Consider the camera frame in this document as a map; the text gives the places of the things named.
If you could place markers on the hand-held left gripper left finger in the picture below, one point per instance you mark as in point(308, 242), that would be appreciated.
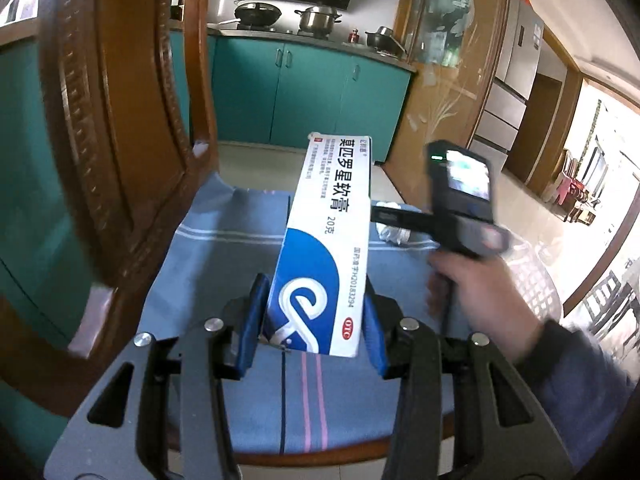
point(248, 340)

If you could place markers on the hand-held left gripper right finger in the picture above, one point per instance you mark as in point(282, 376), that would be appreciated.
point(377, 345)

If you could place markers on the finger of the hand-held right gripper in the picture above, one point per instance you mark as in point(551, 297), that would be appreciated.
point(400, 217)

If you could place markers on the white tissue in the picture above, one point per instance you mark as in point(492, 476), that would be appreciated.
point(395, 235)

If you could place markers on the white and blue medicine box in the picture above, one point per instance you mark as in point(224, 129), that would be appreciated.
point(325, 240)

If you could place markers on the plastic mesh wastebasket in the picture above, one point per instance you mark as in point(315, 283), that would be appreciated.
point(535, 280)

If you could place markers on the person's right forearm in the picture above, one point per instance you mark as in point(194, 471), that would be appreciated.
point(565, 390)

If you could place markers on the person's right hand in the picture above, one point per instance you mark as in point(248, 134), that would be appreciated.
point(485, 295)

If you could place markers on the blue striped cloth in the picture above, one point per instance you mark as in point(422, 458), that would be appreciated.
point(300, 410)

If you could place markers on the pink plastic stool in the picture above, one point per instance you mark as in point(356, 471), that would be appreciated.
point(567, 187)

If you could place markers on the teal kitchen base cabinets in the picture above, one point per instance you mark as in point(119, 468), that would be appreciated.
point(310, 100)

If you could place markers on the wood framed glass door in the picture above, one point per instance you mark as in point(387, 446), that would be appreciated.
point(450, 60)

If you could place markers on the white refrigerator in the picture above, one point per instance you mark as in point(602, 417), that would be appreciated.
point(515, 70)

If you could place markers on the black cooking pot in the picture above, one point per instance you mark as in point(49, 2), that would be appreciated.
point(382, 40)

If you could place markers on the small red jar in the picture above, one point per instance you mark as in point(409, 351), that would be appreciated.
point(354, 36)

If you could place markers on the steel cooking pot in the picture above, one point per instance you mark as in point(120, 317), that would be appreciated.
point(315, 20)

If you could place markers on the black wok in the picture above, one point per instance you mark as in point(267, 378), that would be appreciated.
point(257, 12)

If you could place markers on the carved wooden chair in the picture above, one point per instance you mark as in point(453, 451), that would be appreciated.
point(125, 110)

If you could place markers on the teal side cabinet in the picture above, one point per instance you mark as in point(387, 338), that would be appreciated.
point(30, 185)

